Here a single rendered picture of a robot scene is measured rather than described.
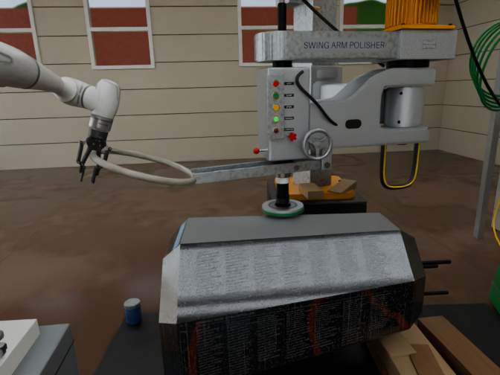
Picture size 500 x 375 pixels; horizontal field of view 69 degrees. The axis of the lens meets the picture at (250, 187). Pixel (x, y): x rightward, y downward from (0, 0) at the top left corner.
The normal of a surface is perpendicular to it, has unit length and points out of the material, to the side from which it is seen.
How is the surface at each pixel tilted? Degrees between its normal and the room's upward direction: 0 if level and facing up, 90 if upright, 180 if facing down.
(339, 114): 90
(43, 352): 0
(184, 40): 90
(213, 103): 90
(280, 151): 90
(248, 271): 45
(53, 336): 0
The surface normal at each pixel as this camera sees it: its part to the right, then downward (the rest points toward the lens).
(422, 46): 0.22, 0.25
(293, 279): 0.05, -0.50
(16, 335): 0.00, -0.97
